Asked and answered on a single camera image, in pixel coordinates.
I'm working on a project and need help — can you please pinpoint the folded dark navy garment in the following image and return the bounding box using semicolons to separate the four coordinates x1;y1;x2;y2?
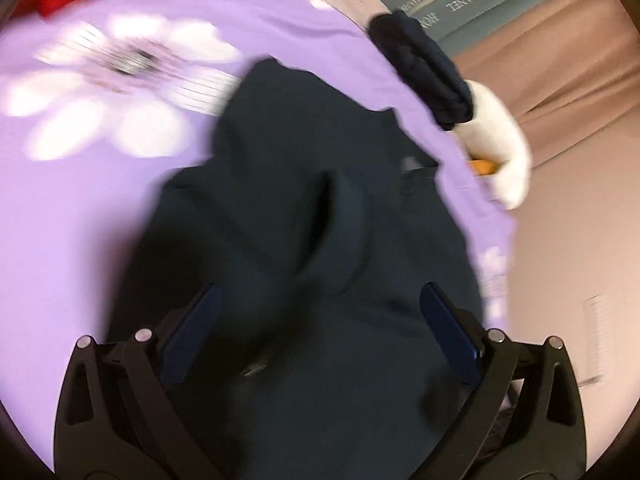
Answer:
368;10;474;131

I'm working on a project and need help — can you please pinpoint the white wall power strip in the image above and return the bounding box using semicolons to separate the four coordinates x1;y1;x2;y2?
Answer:
578;295;612;388

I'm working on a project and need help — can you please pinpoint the white plush goose toy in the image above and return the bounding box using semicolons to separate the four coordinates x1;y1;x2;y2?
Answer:
451;79;533;210

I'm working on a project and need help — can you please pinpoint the pink pleated curtain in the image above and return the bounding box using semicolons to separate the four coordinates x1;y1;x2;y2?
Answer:
357;0;640;164

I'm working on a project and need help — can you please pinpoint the purple floral bed sheet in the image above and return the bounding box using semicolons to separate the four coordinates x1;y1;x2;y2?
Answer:
1;0;515;464

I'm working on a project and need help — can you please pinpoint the dark navy zip sweater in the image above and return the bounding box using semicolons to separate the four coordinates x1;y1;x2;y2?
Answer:
107;60;482;479

